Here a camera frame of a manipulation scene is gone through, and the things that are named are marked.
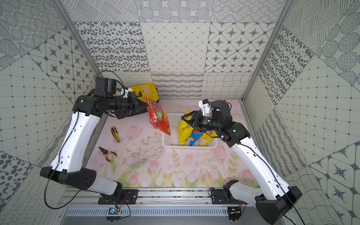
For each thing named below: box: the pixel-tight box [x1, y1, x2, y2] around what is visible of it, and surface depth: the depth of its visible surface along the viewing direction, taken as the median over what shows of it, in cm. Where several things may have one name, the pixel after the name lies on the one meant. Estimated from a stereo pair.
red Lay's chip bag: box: [144, 95, 171, 136], surface depth 70 cm
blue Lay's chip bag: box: [189, 128, 204, 147], surface depth 90 cm
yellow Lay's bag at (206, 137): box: [199, 130, 218, 147], surface depth 90 cm
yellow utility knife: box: [110, 126, 121, 143], surface depth 100 cm
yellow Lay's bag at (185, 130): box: [177, 108, 195, 146], surface depth 86 cm
